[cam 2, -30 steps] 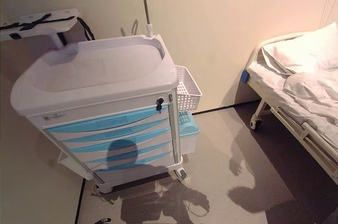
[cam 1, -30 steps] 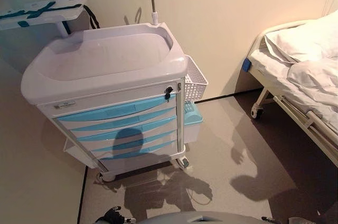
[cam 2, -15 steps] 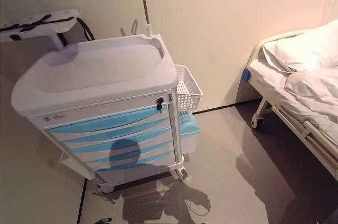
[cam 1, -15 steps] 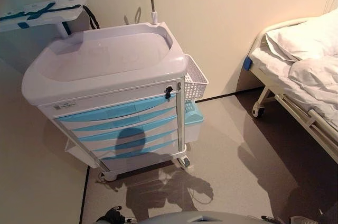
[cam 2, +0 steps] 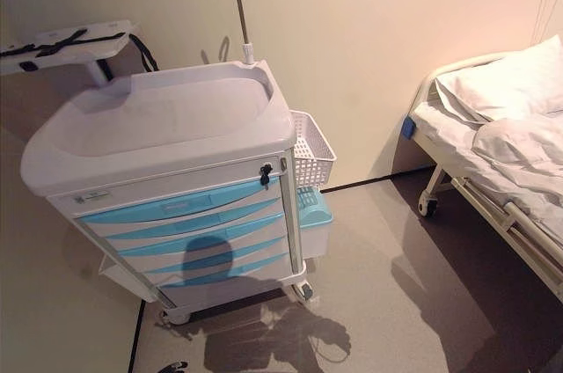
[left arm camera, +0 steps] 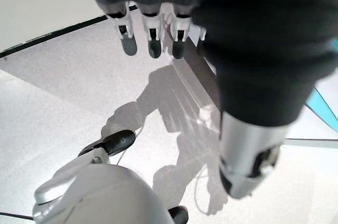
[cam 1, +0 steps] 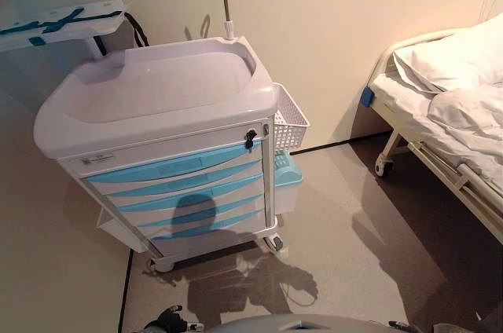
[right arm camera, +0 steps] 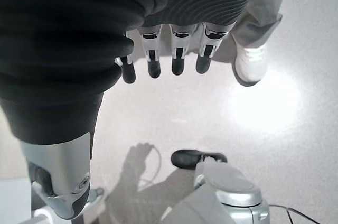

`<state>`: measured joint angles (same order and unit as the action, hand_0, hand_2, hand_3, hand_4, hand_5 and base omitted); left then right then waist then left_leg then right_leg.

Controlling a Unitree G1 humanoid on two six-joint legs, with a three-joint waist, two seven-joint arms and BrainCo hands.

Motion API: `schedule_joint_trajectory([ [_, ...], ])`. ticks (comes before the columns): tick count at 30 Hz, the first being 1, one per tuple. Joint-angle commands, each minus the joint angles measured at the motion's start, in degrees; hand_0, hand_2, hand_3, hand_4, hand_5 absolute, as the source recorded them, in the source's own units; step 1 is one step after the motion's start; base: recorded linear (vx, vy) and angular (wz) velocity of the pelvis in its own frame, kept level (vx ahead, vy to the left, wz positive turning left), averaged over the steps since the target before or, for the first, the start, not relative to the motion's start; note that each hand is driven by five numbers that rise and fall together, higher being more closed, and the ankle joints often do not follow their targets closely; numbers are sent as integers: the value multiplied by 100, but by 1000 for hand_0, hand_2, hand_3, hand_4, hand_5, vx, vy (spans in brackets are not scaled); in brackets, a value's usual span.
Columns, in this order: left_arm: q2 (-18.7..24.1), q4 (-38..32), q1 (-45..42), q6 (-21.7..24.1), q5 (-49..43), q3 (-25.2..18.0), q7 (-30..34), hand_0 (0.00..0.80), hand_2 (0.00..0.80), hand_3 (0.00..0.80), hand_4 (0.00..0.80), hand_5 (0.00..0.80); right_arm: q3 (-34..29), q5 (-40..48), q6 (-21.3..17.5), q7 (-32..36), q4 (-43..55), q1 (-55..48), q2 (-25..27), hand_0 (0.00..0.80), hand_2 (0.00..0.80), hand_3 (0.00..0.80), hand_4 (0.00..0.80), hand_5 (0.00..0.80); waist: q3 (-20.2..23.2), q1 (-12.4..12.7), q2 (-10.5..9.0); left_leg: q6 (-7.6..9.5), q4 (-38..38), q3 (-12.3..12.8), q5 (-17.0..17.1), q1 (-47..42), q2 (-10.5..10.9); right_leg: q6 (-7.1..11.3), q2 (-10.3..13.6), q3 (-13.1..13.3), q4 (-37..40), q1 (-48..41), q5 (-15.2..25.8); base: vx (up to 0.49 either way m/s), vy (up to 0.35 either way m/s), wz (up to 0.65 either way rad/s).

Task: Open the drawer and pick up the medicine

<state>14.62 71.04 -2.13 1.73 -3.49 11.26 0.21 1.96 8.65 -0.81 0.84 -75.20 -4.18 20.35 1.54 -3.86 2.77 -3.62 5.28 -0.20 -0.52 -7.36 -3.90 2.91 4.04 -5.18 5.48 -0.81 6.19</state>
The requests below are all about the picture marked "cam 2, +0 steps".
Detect dark left robot hand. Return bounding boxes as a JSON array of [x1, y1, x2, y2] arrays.
[[157, 360, 190, 373]]

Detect tall white bottom drawer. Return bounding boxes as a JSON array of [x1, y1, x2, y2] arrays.
[[149, 252, 295, 309]]

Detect cart caster wheel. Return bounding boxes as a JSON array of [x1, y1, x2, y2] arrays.
[[159, 308, 193, 326], [288, 282, 315, 303]]

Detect white bin with blue lid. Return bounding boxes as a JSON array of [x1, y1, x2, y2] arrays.
[[295, 185, 334, 260]]

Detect silver cart lock bar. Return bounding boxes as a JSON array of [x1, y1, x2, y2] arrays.
[[280, 156, 305, 269]]

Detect white medical cart body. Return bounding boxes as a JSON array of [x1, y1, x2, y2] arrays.
[[19, 59, 309, 325]]

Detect white plastic mesh basket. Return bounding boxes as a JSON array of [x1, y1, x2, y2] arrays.
[[289, 109, 338, 192]]

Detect black bed caster wheel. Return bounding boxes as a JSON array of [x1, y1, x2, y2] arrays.
[[418, 198, 440, 218]]

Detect white mattress sheet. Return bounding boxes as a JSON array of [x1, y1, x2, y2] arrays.
[[413, 99, 563, 256]]

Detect metal IV pole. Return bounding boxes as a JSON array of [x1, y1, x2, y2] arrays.
[[218, 0, 266, 69]]

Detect white duvet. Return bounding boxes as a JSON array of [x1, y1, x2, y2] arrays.
[[472, 111, 563, 225]]

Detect white pillow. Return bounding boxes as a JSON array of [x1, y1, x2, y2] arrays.
[[433, 33, 563, 124]]

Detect white drawer with blue handle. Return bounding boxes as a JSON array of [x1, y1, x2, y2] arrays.
[[94, 197, 285, 242], [127, 235, 290, 276], [109, 213, 288, 259]]

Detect drawer with label and blue handle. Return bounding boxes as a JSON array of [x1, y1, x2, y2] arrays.
[[47, 156, 282, 225]]

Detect black cable loop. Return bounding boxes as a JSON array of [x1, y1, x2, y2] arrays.
[[128, 33, 160, 73]]

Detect black straps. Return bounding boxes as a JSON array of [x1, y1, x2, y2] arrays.
[[0, 28, 128, 60]]

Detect white hospital bed frame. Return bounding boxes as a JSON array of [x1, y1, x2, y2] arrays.
[[398, 49, 563, 304]]

